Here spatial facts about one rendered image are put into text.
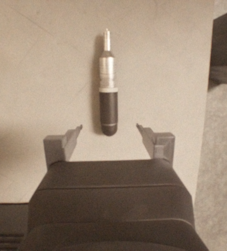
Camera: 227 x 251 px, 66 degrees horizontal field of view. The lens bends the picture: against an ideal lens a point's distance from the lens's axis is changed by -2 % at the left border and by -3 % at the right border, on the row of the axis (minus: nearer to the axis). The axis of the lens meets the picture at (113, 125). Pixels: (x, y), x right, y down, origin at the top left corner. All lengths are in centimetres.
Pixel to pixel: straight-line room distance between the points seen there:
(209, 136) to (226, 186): 47
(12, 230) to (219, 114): 132
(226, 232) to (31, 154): 189
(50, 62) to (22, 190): 22
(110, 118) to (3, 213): 23
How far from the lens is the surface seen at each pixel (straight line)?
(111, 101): 24
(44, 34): 28
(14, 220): 34
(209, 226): 190
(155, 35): 28
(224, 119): 144
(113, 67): 24
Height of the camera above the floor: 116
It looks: 74 degrees down
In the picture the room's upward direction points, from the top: 175 degrees clockwise
